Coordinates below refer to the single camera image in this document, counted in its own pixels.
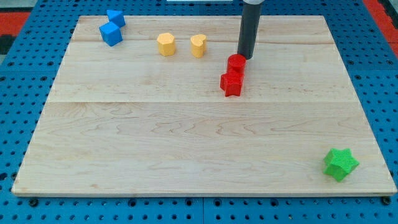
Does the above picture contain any red star block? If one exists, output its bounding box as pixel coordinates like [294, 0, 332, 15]
[220, 70, 244, 97]

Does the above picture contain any yellow heart block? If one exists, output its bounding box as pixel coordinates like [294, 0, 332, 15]
[190, 34, 207, 58]

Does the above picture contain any green star block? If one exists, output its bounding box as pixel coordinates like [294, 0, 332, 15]
[323, 148, 360, 182]

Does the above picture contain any wooden board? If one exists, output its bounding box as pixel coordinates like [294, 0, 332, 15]
[12, 16, 397, 197]

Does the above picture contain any red cylinder block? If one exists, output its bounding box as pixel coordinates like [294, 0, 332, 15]
[226, 54, 246, 74]

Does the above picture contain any yellow hexagon block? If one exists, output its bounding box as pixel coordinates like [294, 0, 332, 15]
[157, 32, 176, 57]

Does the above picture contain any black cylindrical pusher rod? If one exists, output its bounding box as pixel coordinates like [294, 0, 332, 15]
[237, 0, 264, 60]

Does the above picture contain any blue cube block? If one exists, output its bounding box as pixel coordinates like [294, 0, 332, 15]
[99, 22, 123, 47]

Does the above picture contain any blue triangle block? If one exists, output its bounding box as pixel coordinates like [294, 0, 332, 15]
[106, 9, 126, 27]

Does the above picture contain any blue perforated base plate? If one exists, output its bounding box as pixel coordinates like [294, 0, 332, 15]
[1, 1, 397, 223]

